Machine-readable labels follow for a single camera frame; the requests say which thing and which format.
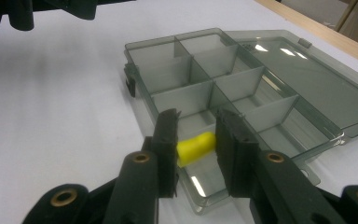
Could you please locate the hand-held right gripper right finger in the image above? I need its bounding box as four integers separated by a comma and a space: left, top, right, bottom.
215, 108, 260, 199

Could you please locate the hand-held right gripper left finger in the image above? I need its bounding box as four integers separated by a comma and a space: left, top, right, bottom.
143, 108, 181, 199

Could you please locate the yellow foam earplug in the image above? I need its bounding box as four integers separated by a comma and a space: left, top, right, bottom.
176, 131, 217, 169

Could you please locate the smoky clear compartment storage box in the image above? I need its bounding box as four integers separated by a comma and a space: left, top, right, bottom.
123, 27, 358, 217

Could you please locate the light wooden table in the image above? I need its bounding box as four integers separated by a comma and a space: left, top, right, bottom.
254, 0, 358, 70

